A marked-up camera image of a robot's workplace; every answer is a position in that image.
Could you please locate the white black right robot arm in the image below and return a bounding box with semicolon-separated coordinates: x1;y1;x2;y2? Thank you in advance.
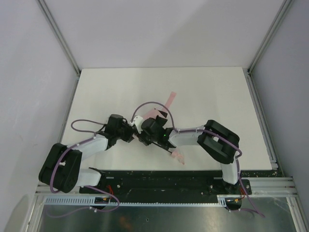
132;117;241;185

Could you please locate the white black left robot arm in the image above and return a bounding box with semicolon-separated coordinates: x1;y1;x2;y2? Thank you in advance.
38;114;136;193

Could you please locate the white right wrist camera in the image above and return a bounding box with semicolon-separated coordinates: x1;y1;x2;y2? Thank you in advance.
130;116;144;133

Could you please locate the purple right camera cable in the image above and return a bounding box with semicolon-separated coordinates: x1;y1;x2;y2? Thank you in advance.
132;101;266;218

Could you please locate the purple camera cable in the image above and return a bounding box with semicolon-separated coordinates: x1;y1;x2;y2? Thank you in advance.
132;101;266;218
49;119;108;194

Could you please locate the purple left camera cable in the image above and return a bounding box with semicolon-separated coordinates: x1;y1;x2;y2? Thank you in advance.
49;119;108;194

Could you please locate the grey slotted cable duct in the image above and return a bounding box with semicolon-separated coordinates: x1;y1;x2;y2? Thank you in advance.
43;195;229;209

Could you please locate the aluminium corner post left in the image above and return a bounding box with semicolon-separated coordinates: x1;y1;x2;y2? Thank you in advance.
36;0;81;77

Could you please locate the aluminium corner post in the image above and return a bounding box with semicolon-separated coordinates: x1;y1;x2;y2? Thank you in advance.
247;0;295;75
36;0;81;77

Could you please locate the aluminium corner post right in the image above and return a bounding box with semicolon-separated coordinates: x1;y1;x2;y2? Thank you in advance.
247;0;295;75

